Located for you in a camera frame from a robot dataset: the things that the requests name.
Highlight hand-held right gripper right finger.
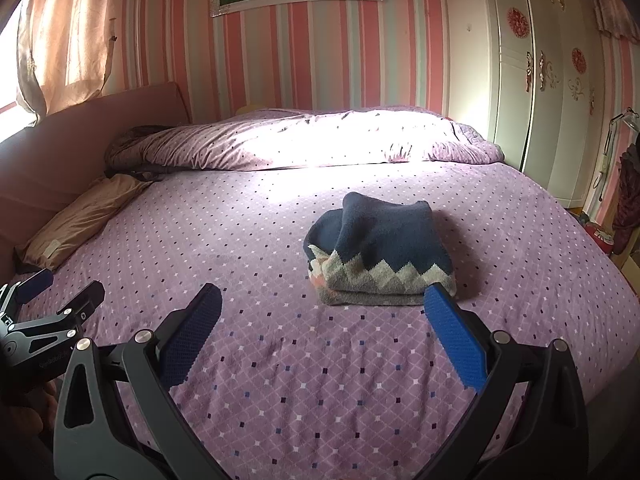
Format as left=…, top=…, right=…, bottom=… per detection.
left=422, top=281, right=590, bottom=480

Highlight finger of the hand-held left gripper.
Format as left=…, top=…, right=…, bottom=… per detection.
left=0, top=268, right=55, bottom=313
left=30, top=280, right=106, bottom=333

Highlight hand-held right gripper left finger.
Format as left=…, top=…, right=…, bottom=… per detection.
left=52, top=282, right=224, bottom=480

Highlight blue patterned knit sweater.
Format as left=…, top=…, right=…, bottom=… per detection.
left=303, top=191, right=458, bottom=307

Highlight dark red hanging clothes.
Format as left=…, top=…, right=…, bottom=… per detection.
left=612, top=142, right=640, bottom=257

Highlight person's left hand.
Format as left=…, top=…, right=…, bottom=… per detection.
left=0, top=380, right=60, bottom=443

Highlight tan pillow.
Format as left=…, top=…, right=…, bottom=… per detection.
left=15, top=174, right=153, bottom=271

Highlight bed with purple dotted sheet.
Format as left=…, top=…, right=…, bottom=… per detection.
left=10, top=160, right=640, bottom=480

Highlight pink padded headboard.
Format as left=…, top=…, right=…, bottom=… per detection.
left=0, top=81, right=193, bottom=281

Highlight red bag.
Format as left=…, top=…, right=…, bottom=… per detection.
left=582, top=210, right=619, bottom=259

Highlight purple dotted duvet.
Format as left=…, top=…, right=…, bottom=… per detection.
left=104, top=106, right=505, bottom=179

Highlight peach curtain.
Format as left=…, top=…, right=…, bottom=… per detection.
left=15, top=0, right=121, bottom=122

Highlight white wardrobe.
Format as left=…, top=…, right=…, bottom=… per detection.
left=477, top=0, right=610, bottom=209

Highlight white desk lamp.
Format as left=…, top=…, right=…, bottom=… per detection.
left=592, top=107, right=640, bottom=206

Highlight pink patterned curtain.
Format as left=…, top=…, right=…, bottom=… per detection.
left=582, top=0, right=640, bottom=44

